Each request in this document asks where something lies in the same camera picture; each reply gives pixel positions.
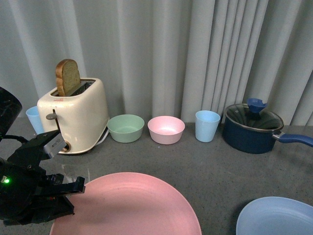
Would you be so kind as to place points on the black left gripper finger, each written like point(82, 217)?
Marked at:
point(56, 187)

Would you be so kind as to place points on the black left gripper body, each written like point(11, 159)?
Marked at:
point(23, 198)

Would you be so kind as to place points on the pink plate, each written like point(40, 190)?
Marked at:
point(129, 203)

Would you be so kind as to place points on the light blue plate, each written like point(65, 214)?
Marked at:
point(275, 216)

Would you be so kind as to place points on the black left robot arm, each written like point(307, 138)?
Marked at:
point(10, 107)

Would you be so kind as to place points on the light blue cup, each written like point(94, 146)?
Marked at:
point(206, 125)
point(34, 118)

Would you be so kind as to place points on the cream toaster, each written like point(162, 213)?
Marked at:
point(81, 118)

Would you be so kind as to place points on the green bowl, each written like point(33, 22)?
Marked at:
point(126, 128)

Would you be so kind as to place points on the bread slice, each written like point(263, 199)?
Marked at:
point(67, 77)

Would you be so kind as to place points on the pink bowl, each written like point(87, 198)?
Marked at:
point(166, 129)

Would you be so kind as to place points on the grey curtain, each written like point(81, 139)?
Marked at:
point(165, 57)

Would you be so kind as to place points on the dark blue saucepan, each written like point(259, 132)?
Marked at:
point(258, 142)

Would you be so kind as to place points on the glass pot lid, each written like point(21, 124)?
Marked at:
point(254, 115)

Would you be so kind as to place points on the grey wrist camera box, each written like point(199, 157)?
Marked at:
point(54, 146)

